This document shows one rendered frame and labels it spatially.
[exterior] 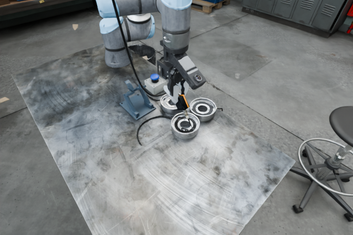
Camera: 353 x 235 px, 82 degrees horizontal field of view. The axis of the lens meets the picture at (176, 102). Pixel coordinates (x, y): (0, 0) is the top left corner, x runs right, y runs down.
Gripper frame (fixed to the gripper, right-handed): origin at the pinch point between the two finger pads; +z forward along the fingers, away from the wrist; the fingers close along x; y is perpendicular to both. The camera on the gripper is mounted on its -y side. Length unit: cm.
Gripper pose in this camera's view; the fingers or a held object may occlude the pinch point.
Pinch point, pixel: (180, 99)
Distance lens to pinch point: 70.5
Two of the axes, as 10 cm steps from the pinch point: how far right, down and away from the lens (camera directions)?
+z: 0.0, 7.3, 6.8
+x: -7.3, 4.6, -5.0
